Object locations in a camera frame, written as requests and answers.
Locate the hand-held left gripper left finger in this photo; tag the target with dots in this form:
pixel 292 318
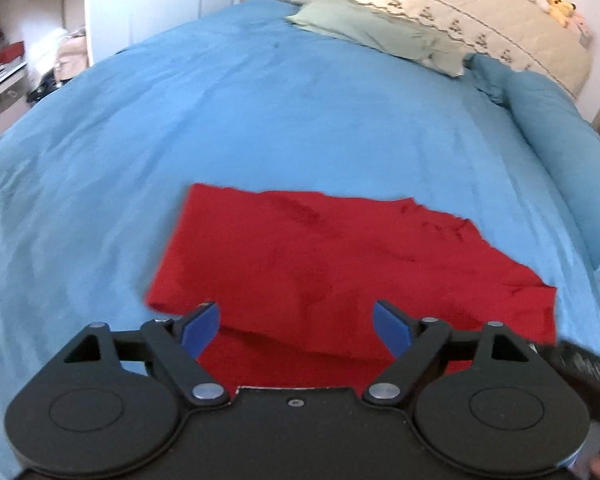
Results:
pixel 203 331

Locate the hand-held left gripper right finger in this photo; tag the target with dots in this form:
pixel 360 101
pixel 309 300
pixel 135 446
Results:
pixel 391 332

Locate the red cloth garment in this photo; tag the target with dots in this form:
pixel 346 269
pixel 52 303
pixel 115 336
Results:
pixel 305 260

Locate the blue rolled duvet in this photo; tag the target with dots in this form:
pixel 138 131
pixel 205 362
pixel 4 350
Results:
pixel 555 130

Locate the beige bag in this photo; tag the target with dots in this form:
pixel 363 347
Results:
pixel 72 57

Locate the green pillow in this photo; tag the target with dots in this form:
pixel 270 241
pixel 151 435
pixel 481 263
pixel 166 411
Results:
pixel 370 30

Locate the white wardrobe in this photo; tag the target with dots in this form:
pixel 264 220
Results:
pixel 160 5

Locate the red box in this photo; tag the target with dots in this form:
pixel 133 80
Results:
pixel 11 51

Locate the beige patterned headboard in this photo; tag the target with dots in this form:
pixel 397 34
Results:
pixel 480 2

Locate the white shelf unit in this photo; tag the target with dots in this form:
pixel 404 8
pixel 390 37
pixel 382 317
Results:
pixel 10 25

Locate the yellow plush toy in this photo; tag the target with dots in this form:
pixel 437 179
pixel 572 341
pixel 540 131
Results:
pixel 561 9

